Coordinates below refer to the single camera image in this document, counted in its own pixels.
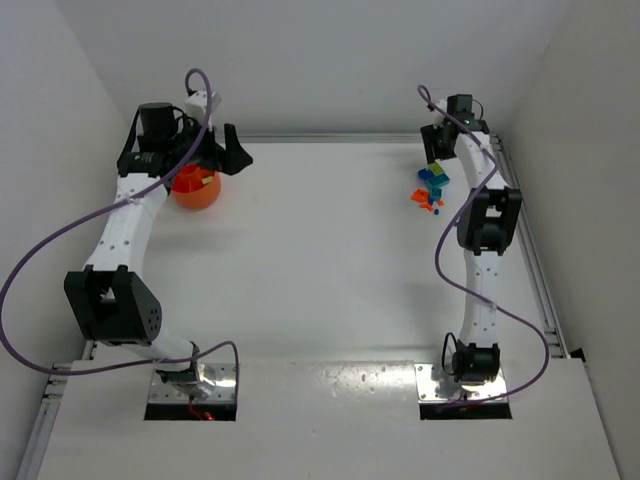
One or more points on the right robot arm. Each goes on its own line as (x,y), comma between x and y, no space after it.
(484,231)

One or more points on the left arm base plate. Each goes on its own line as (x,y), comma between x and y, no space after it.
(207,383)

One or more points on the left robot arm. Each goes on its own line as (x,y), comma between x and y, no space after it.
(108,296)

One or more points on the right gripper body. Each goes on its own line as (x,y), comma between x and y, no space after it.
(434,145)

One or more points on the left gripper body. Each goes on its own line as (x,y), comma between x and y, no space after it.
(215,151)

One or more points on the large teal lego brick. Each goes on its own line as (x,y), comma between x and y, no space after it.
(432,170)

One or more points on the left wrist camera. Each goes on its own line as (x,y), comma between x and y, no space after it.
(196,104)

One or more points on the orange divided bowl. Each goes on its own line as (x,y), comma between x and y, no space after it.
(188,191)

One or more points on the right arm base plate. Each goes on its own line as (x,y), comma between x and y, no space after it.
(434,387)

